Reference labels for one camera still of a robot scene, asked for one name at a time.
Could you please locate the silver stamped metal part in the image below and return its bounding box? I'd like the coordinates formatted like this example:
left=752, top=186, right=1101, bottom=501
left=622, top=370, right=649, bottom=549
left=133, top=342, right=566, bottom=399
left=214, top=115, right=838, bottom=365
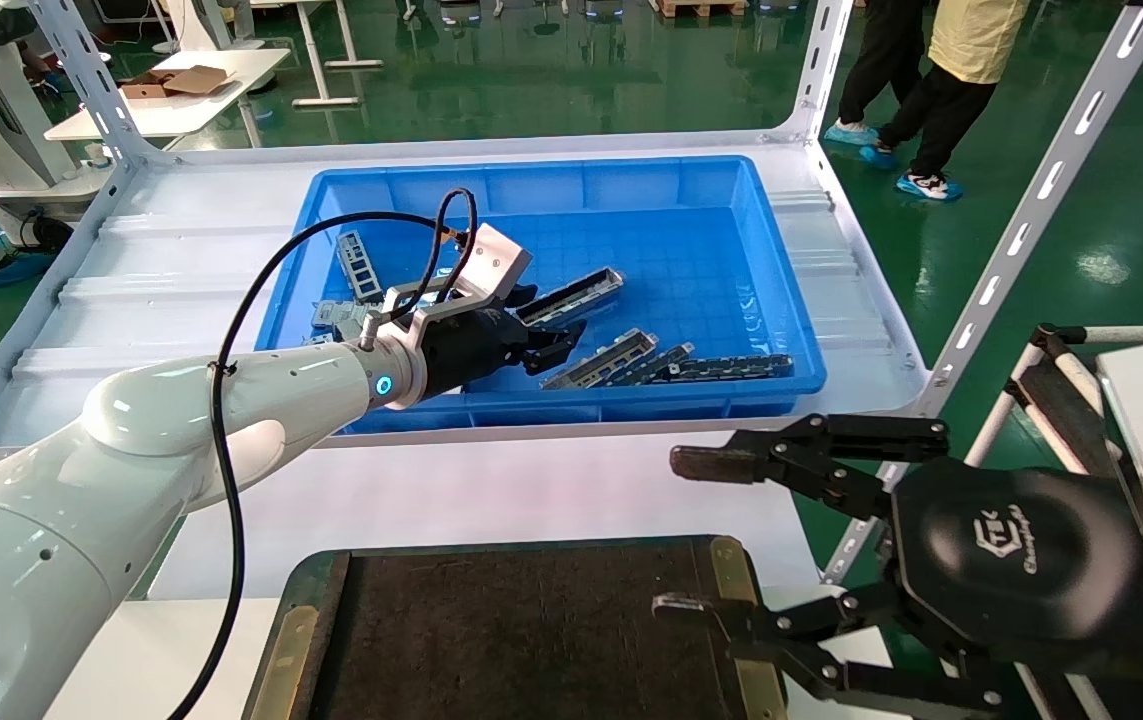
left=312, top=299, right=394, bottom=337

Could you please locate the wooden pallet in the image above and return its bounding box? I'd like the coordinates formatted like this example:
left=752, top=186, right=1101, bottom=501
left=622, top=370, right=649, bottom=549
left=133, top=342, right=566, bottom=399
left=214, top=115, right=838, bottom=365
left=655, top=0, right=748, bottom=20

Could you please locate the perforated grey metal bracket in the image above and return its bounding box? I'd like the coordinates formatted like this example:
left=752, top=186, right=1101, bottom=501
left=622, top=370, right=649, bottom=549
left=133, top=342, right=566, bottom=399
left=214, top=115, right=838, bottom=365
left=336, top=230, right=388, bottom=305

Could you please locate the black flat container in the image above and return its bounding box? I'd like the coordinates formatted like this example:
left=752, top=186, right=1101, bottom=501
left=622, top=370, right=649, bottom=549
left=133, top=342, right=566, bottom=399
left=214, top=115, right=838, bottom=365
left=241, top=535, right=790, bottom=720

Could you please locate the white desk leg frame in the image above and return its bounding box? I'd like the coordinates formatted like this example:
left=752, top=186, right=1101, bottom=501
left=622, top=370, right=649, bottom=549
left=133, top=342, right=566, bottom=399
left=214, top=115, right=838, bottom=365
left=290, top=0, right=385, bottom=110

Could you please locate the open cardboard box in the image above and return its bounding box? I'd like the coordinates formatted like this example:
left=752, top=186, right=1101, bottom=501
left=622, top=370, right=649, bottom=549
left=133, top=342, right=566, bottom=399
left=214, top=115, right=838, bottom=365
left=120, top=65, right=238, bottom=100

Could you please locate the black floor device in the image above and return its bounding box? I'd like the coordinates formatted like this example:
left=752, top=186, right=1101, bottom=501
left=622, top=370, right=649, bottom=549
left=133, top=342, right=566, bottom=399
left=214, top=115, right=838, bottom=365
left=19, top=211, right=74, bottom=252

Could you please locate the white tube cart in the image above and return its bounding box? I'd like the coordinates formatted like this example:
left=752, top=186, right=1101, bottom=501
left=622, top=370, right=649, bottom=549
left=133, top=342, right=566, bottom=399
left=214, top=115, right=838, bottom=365
left=965, top=323, right=1143, bottom=720

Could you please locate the long silver channel part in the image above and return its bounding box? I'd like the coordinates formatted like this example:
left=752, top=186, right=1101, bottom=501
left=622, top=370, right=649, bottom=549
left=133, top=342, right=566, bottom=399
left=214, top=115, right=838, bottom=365
left=514, top=266, right=626, bottom=329
left=540, top=329, right=660, bottom=391

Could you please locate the blue plastic bin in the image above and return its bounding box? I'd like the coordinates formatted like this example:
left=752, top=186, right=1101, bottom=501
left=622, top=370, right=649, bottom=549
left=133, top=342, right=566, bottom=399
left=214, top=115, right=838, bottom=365
left=239, top=155, right=828, bottom=437

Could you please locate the slim grey metal part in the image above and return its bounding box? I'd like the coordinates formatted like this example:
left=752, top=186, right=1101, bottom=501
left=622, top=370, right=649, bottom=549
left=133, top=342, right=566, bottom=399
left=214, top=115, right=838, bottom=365
left=609, top=342, right=696, bottom=388

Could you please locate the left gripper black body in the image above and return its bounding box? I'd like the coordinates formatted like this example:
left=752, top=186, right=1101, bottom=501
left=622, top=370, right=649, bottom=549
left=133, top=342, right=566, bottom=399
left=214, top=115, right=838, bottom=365
left=420, top=309, right=534, bottom=402

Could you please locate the white table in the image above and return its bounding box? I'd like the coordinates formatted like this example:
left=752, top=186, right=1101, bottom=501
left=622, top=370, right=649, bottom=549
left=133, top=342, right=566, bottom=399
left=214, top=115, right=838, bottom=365
left=45, top=47, right=293, bottom=153

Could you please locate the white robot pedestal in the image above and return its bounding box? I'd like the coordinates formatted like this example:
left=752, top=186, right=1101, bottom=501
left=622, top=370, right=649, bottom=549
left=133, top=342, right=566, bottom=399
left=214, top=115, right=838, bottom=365
left=0, top=0, right=120, bottom=219

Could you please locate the white metal shelf rack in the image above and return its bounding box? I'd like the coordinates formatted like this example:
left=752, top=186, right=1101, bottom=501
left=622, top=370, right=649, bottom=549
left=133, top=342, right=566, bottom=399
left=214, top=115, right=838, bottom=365
left=0, top=0, right=1143, bottom=586

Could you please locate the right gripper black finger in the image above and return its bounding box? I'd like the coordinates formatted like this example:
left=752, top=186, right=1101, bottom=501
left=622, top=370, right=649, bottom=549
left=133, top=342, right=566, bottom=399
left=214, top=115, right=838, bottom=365
left=670, top=412, right=953, bottom=521
left=652, top=584, right=1008, bottom=717

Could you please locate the person in yellow vest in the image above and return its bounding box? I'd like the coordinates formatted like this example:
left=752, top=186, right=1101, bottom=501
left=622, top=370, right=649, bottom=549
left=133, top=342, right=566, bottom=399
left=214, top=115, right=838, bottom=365
left=859, top=0, right=1033, bottom=203

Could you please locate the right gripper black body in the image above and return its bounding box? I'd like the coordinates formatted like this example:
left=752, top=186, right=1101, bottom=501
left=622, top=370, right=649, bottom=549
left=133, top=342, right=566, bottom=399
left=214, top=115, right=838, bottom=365
left=886, top=458, right=1143, bottom=676

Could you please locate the dark long metal part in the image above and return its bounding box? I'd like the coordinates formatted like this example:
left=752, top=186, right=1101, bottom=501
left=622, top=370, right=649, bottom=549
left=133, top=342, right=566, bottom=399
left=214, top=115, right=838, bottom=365
left=649, top=354, right=794, bottom=385

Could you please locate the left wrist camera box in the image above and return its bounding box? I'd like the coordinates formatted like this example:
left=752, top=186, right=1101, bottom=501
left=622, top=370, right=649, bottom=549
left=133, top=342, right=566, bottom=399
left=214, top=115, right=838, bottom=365
left=385, top=222, right=535, bottom=337

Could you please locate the person in black clothes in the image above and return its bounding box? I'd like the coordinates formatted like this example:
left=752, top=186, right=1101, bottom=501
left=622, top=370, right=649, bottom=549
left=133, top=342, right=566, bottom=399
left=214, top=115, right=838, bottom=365
left=824, top=0, right=929, bottom=148

